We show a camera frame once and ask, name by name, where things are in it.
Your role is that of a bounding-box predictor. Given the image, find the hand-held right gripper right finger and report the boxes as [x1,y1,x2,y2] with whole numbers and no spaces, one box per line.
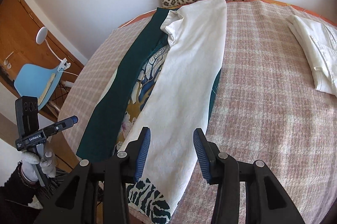
[193,128,306,224]

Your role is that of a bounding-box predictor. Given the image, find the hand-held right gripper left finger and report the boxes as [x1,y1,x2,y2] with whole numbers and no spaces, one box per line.
[33,127,152,224]

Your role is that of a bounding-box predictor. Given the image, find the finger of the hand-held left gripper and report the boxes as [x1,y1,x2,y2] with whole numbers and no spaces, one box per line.
[49,115,79,132]

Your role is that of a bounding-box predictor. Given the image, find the teal printed garment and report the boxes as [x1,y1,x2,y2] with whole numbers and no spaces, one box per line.
[76,0,227,224]

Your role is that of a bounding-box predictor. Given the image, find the person's left forearm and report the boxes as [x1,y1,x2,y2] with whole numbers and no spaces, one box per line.
[0,165,43,224]

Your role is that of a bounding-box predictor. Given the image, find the person's left hand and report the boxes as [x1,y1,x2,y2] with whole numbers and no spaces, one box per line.
[20,144,56,183]

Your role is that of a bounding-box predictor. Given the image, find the light blue chair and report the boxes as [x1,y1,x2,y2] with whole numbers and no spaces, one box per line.
[15,63,64,111]

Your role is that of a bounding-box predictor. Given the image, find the pink plaid blanket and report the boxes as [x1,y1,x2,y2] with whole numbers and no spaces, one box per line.
[57,0,337,224]

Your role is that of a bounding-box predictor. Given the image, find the white clip lamp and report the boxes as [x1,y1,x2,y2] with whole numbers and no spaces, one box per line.
[36,27,72,74]

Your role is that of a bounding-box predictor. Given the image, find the wooden door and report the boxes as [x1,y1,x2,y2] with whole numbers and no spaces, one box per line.
[0,0,88,119]

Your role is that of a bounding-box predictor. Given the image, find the white folded cloth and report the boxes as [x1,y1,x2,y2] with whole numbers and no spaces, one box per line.
[286,14,337,97]

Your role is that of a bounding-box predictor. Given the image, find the orange bed sheet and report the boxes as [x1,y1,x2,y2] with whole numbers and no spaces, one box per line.
[117,0,337,27]

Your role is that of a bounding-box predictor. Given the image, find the beaded bracelets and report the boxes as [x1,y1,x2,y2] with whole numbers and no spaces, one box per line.
[16,160,40,189]

